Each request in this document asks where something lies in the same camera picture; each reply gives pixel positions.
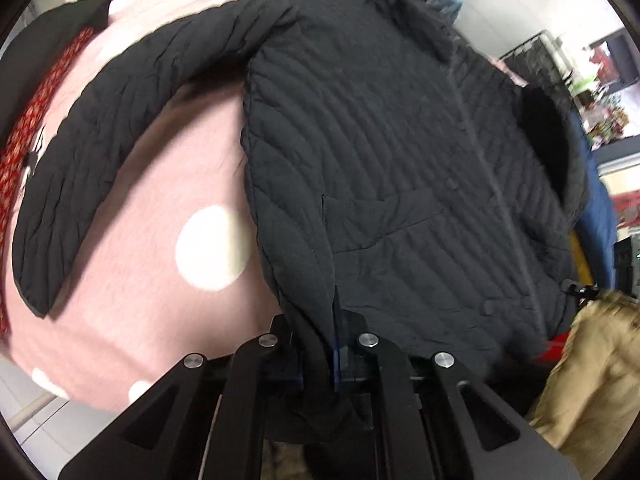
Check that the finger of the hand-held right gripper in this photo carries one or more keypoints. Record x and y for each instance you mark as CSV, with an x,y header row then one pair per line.
x,y
580,292

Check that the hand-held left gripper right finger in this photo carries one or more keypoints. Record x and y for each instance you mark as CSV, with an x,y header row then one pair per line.
x,y
350,360

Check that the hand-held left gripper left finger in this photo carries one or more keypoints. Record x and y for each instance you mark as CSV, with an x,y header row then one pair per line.
x,y
285,360

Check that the black quilted jacket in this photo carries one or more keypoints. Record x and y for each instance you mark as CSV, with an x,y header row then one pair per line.
x,y
375,160

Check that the mustard yellow garment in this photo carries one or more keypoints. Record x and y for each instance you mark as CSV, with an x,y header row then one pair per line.
x,y
584,260

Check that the navy blue garment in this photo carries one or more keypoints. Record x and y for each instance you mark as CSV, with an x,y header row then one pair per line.
x,y
600,210

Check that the beige cloth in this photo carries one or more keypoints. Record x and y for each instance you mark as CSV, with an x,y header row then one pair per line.
x,y
590,385

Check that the pink polka dot blanket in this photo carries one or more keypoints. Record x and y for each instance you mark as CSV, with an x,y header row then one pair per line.
x,y
150,260

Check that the black metal shelf cart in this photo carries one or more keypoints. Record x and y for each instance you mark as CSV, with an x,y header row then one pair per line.
x,y
540,60

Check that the blue bedding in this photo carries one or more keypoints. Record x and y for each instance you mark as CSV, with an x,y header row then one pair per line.
x,y
452,7

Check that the black cloth with red trim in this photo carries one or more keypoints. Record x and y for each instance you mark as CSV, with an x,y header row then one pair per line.
x,y
30,125

